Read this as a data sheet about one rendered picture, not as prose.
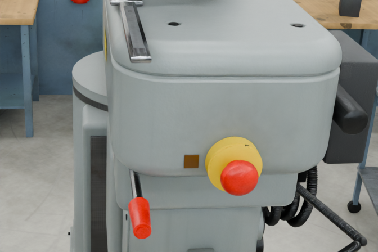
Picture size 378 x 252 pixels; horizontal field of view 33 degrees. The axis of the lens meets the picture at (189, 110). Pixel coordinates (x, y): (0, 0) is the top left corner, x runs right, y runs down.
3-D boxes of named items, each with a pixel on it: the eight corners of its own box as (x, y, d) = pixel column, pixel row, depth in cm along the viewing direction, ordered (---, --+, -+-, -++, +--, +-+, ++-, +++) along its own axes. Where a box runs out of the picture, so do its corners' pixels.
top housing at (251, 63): (340, 180, 74) (363, 48, 68) (111, 187, 70) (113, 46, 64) (247, 49, 117) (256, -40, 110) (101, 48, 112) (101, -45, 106)
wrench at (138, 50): (162, 64, 60) (162, 55, 60) (119, 64, 59) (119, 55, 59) (140, -2, 82) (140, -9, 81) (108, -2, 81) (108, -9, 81)
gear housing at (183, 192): (298, 210, 87) (308, 143, 83) (116, 216, 83) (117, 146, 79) (243, 108, 117) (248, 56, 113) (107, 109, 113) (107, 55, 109)
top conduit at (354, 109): (367, 135, 76) (372, 108, 74) (332, 136, 75) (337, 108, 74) (268, 25, 116) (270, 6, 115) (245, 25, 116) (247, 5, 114)
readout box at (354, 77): (369, 164, 125) (388, 62, 116) (324, 165, 123) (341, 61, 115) (333, 120, 143) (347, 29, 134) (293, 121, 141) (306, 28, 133)
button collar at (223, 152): (260, 192, 71) (265, 143, 68) (206, 194, 70) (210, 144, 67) (255, 183, 73) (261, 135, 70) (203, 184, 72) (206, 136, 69)
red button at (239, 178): (258, 199, 68) (262, 166, 66) (221, 200, 67) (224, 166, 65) (251, 183, 71) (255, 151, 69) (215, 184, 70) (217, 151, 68)
